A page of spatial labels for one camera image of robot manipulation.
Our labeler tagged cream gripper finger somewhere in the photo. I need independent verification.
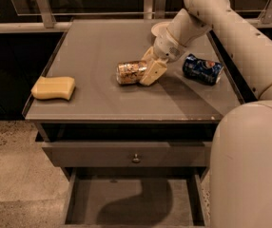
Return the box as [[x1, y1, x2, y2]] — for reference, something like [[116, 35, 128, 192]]
[[142, 47, 153, 61], [140, 60, 167, 86]]

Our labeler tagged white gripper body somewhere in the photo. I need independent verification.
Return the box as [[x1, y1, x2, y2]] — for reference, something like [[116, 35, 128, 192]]
[[153, 28, 186, 62]]

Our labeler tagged orange crushed soda can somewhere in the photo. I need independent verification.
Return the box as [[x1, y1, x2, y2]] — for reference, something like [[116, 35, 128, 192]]
[[116, 61, 147, 85]]

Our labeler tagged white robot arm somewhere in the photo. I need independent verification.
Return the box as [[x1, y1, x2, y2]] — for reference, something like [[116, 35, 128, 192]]
[[141, 0, 272, 228]]

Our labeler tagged blue Pepsi can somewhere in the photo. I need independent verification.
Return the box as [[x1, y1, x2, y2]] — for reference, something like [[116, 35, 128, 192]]
[[183, 54, 223, 86]]

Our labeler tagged middle drawer with knob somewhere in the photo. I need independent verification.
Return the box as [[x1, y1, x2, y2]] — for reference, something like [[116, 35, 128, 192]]
[[43, 141, 212, 167]]

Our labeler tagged grey drawer cabinet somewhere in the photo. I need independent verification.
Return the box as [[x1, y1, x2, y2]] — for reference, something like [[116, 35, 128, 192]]
[[22, 18, 245, 228]]

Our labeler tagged open bottom drawer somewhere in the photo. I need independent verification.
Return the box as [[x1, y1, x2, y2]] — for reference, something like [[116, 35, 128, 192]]
[[60, 167, 209, 228]]

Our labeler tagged white bowl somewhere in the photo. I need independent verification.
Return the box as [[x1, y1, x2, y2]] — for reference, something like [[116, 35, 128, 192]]
[[151, 22, 169, 37]]

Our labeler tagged metal window railing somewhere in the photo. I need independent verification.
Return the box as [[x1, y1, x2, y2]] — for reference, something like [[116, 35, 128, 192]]
[[0, 0, 272, 29]]

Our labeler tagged yellow sponge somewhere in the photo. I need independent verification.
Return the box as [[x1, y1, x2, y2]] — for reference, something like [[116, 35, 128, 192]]
[[31, 76, 75, 100]]

